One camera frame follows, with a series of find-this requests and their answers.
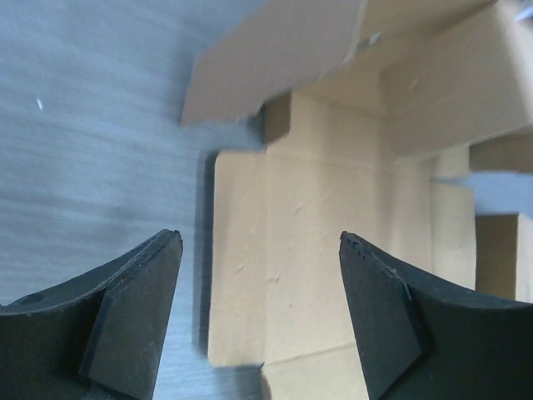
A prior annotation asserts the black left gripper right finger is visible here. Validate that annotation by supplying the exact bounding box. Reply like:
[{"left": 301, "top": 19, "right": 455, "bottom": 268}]
[{"left": 339, "top": 232, "right": 532, "bottom": 399}]

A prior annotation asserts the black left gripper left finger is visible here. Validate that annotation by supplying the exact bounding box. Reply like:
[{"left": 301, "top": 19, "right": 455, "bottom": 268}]
[{"left": 1, "top": 230, "right": 183, "bottom": 399}]

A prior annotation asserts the spare cardboard blank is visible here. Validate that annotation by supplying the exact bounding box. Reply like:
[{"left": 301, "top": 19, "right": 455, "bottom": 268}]
[{"left": 181, "top": 1, "right": 532, "bottom": 399}]

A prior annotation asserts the brown cardboard box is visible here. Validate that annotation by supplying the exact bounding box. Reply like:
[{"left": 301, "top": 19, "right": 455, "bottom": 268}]
[{"left": 476, "top": 213, "right": 532, "bottom": 303}]

